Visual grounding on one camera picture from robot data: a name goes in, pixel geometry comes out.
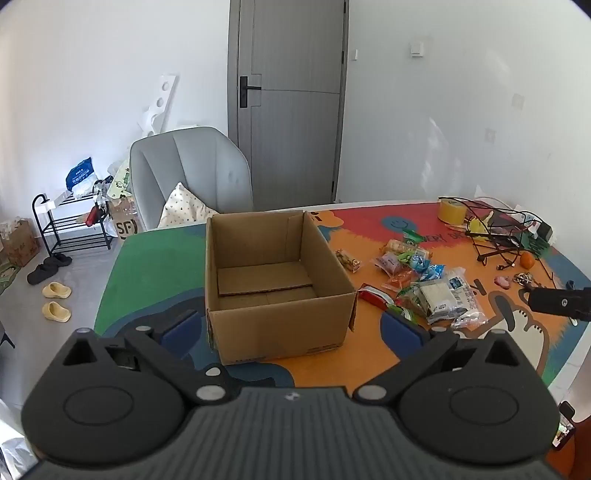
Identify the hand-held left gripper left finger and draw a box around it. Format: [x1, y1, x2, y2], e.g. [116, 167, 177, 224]
[60, 308, 242, 408]

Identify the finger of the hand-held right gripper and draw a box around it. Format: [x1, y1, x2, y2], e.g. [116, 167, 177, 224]
[527, 286, 591, 326]

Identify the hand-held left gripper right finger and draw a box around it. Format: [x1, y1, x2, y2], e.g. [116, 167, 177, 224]
[353, 311, 527, 408]

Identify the green and white snack packet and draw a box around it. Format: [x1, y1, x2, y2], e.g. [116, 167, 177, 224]
[392, 286, 428, 319]

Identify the large white snack packet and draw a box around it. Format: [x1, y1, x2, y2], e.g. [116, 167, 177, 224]
[418, 281, 481, 324]

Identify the blue packet with green strip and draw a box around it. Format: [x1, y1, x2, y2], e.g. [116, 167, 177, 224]
[418, 263, 447, 283]

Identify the pink snack packet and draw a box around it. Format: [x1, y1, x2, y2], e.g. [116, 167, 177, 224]
[372, 254, 400, 278]

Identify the rice cracker packet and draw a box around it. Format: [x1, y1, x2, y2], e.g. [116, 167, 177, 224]
[385, 239, 432, 261]

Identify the red snack packet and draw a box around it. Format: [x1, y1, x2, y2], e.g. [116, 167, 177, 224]
[358, 284, 393, 311]

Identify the orange snack packet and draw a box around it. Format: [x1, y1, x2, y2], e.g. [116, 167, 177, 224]
[382, 268, 419, 292]

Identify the clear snack packet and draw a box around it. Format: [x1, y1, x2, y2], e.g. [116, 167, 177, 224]
[450, 311, 489, 330]

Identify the white and blue snack packet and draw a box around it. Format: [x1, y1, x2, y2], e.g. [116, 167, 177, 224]
[443, 267, 468, 291]

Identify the small biscuit packet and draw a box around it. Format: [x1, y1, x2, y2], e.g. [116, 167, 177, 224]
[335, 249, 362, 274]

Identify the phone on stand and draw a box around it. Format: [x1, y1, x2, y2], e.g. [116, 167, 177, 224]
[553, 401, 576, 450]

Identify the printed brown shipping box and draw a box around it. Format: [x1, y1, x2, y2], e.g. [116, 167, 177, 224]
[108, 196, 141, 241]

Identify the cream dotted pillow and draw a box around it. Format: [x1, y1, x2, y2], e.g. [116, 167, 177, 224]
[158, 182, 219, 228]

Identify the yellow tape roll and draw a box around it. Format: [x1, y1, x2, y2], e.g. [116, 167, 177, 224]
[438, 198, 472, 225]

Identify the black shoe rack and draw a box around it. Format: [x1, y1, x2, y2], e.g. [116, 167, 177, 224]
[31, 191, 114, 256]

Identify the green patterned bag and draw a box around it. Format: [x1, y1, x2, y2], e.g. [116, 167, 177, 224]
[108, 157, 132, 201]

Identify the grey upholstered chair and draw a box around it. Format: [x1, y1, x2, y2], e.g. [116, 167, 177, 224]
[129, 127, 254, 232]

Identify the brown cardboard box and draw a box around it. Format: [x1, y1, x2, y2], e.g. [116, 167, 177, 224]
[0, 219, 40, 268]

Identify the blue plastic bag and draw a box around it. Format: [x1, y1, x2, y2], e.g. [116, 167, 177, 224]
[65, 157, 98, 197]

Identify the silver foil bag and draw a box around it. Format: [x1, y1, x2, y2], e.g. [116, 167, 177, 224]
[0, 399, 38, 480]

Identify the grey door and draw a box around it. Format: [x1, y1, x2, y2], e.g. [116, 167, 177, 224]
[227, 0, 349, 210]

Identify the white foam board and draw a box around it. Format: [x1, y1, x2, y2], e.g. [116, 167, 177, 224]
[135, 73, 178, 137]

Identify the black wire stand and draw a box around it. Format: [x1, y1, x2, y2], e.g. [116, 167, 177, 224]
[464, 198, 543, 266]

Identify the black door handle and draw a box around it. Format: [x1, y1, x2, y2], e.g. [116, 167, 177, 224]
[239, 76, 262, 109]

